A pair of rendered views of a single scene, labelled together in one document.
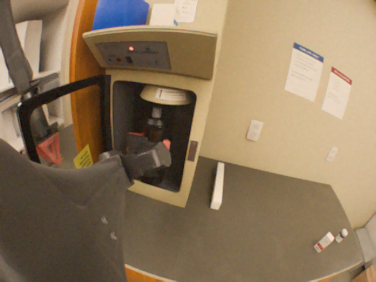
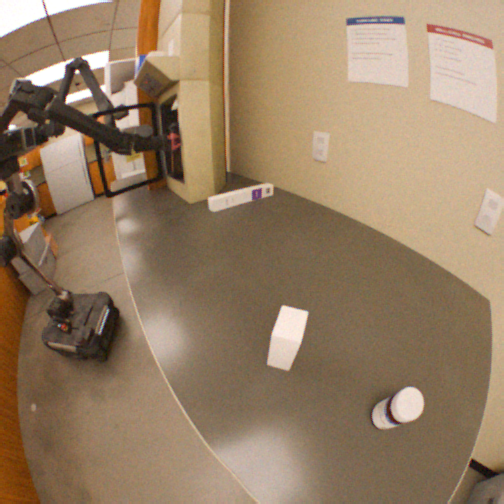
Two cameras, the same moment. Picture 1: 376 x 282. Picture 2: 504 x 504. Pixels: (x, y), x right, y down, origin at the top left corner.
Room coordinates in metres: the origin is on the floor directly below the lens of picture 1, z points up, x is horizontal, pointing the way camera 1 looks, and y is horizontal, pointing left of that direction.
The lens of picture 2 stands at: (0.06, -0.70, 1.22)
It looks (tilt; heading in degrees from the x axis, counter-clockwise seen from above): 36 degrees down; 44
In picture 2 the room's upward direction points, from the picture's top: straight up
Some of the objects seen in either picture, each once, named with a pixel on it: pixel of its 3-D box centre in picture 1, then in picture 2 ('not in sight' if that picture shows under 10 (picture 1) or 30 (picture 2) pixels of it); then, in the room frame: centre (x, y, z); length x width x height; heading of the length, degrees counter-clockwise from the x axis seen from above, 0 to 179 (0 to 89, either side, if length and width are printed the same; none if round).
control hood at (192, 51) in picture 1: (144, 50); (152, 80); (0.37, 0.13, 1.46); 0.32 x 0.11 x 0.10; 83
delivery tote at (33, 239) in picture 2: not in sight; (28, 247); (-1.02, 1.99, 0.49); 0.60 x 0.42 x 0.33; 83
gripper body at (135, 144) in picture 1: (141, 154); (156, 143); (0.36, 0.12, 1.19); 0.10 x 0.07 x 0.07; 86
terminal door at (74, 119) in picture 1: (79, 157); (128, 148); (0.28, 0.28, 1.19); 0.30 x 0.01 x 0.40; 179
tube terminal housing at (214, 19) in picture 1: (164, 91); (195, 106); (0.55, 0.11, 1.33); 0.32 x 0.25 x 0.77; 83
